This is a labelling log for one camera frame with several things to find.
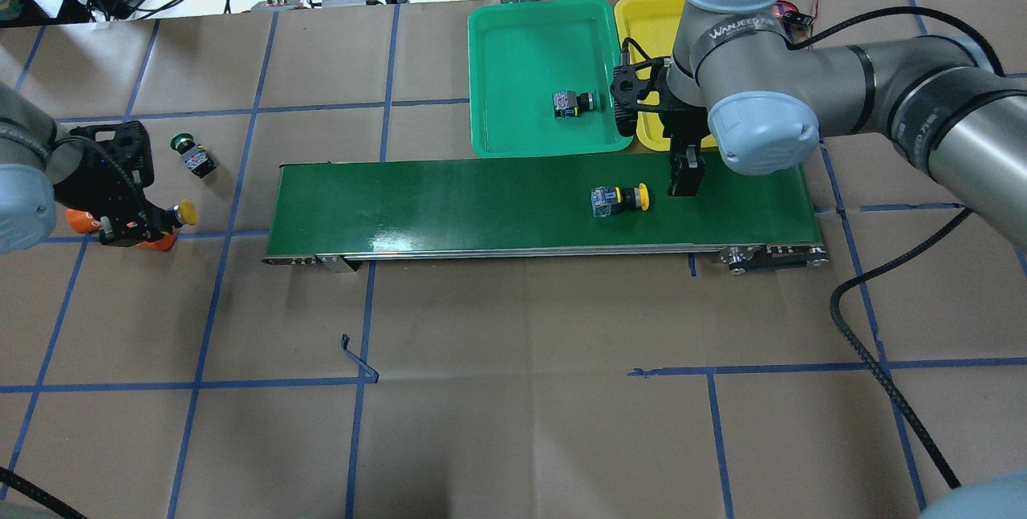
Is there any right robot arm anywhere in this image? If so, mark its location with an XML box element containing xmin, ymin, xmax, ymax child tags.
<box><xmin>610</xmin><ymin>0</ymin><xmax>1026</xmax><ymax>249</ymax></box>

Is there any green conveyor belt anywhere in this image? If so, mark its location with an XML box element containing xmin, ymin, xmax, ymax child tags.
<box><xmin>263</xmin><ymin>152</ymin><xmax>829</xmax><ymax>274</ymax></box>

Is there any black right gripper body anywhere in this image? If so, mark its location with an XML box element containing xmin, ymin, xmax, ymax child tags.
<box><xmin>610</xmin><ymin>55</ymin><xmax>707</xmax><ymax>150</ymax></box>

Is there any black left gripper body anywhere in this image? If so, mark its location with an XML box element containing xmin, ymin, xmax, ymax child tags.
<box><xmin>55</xmin><ymin>121</ymin><xmax>162</xmax><ymax>247</ymax></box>

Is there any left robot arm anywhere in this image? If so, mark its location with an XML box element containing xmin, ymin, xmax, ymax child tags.
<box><xmin>1</xmin><ymin>85</ymin><xmax>198</xmax><ymax>253</ymax></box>

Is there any yellow plastic tray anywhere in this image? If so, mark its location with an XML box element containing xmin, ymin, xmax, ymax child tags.
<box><xmin>614</xmin><ymin>0</ymin><xmax>719</xmax><ymax>152</ymax></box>

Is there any yellow push button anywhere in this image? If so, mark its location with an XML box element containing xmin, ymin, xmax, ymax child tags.
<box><xmin>591</xmin><ymin>183</ymin><xmax>652</xmax><ymax>218</ymax></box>
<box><xmin>152</xmin><ymin>200</ymin><xmax>199</xmax><ymax>235</ymax></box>

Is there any green push button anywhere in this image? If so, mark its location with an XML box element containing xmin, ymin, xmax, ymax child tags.
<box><xmin>551</xmin><ymin>89</ymin><xmax>599</xmax><ymax>120</ymax></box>
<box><xmin>169</xmin><ymin>132</ymin><xmax>217</xmax><ymax>179</ymax></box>

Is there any orange cylinder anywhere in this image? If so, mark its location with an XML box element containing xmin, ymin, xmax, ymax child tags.
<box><xmin>66</xmin><ymin>209</ymin><xmax>102</xmax><ymax>234</ymax></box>
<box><xmin>136</xmin><ymin>233</ymin><xmax>177</xmax><ymax>252</ymax></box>

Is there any green plastic tray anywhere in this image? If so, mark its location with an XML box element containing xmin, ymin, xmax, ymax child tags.
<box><xmin>467</xmin><ymin>0</ymin><xmax>630</xmax><ymax>158</ymax></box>

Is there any black corrugated cable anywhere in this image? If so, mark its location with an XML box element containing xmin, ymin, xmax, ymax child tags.
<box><xmin>782</xmin><ymin>6</ymin><xmax>1007</xmax><ymax>489</ymax></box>

